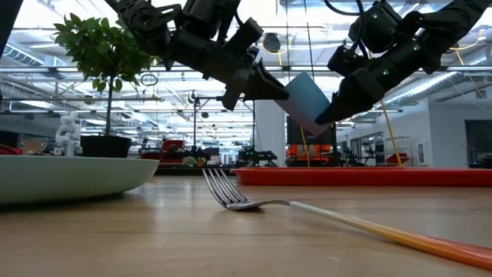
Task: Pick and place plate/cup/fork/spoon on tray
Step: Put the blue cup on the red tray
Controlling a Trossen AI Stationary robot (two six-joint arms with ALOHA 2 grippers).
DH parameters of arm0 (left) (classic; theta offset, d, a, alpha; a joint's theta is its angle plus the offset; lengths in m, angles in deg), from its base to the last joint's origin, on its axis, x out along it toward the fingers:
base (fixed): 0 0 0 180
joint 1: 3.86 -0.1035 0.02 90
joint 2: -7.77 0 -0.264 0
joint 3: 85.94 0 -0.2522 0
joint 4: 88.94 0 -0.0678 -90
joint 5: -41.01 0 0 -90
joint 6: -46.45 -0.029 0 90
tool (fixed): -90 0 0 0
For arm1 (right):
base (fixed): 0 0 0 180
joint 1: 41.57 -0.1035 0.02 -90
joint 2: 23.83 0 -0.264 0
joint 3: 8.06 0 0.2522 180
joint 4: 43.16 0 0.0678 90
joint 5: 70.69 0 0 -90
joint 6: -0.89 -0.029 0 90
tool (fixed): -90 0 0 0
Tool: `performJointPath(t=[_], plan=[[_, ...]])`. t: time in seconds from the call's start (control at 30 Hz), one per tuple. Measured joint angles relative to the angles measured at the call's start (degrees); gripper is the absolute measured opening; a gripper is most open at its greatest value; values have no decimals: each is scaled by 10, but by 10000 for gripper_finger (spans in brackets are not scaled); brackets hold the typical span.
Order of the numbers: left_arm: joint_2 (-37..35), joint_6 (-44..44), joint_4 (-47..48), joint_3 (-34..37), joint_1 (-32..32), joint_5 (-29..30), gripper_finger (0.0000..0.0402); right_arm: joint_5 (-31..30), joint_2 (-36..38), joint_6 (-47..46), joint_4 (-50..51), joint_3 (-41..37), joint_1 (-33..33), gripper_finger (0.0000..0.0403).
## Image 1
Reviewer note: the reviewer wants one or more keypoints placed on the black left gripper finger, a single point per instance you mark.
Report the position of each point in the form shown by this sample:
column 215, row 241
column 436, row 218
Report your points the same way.
column 261, row 92
column 265, row 77

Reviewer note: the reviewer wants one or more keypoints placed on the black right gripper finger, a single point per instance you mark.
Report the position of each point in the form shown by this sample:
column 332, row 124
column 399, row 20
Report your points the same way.
column 342, row 98
column 355, row 105

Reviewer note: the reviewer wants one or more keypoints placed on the blue plastic cup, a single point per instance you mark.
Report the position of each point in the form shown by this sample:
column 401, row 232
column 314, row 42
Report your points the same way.
column 303, row 100

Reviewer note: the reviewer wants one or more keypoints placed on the teal round plate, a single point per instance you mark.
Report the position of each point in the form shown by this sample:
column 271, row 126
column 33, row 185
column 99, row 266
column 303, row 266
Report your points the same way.
column 69, row 177

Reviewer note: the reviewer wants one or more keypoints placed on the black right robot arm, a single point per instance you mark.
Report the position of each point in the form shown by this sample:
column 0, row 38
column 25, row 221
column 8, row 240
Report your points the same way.
column 453, row 23

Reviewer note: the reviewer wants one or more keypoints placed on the red plastic tray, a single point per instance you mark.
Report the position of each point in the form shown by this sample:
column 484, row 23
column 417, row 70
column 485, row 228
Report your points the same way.
column 346, row 177

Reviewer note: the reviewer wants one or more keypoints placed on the white building column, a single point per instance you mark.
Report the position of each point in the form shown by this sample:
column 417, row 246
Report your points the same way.
column 269, row 134

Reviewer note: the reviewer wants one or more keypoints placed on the black screen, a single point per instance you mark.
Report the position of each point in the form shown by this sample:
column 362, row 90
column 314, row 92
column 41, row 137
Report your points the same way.
column 294, row 134

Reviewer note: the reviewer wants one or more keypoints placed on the orange equipment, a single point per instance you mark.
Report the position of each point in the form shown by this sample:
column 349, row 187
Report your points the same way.
column 315, row 152

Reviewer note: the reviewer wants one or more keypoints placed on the black machine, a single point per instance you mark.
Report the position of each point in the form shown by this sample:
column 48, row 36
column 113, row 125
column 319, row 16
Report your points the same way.
column 255, row 157

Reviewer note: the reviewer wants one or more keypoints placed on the red triangular object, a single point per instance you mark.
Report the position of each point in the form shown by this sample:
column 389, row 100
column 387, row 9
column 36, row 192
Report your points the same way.
column 404, row 158

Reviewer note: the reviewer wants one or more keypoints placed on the red tool cart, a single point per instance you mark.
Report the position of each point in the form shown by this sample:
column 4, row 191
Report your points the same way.
column 169, row 148

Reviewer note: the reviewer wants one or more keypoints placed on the small green plant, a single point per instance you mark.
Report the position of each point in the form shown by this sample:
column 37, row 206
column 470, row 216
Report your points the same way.
column 189, row 161

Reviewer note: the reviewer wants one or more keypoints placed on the green leafy plant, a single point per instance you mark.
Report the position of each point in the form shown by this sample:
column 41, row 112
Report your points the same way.
column 104, row 50

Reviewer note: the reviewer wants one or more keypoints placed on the black plant pot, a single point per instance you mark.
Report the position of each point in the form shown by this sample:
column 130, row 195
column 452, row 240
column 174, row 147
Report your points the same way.
column 105, row 146

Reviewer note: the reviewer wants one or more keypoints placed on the white robot figure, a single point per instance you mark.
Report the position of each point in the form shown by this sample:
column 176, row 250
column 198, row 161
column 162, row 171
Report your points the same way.
column 68, row 134

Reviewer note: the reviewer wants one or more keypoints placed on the cardboard box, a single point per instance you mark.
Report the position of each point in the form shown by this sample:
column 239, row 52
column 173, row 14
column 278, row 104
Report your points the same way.
column 32, row 147

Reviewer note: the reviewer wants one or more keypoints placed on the black stand frame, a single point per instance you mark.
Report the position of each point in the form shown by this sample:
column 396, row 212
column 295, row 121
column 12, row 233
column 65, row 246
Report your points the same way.
column 225, row 98

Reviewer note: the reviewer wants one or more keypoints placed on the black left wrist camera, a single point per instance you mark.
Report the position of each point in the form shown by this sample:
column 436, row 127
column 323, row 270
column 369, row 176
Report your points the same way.
column 209, row 17

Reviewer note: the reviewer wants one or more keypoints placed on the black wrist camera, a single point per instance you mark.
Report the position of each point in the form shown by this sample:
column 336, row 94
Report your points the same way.
column 209, row 17
column 376, row 29

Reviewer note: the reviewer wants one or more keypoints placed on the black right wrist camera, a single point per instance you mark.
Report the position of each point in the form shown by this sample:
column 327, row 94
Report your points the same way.
column 376, row 29

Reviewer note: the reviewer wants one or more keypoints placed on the black aluminium table frame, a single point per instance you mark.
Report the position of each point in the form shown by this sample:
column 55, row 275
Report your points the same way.
column 192, row 171

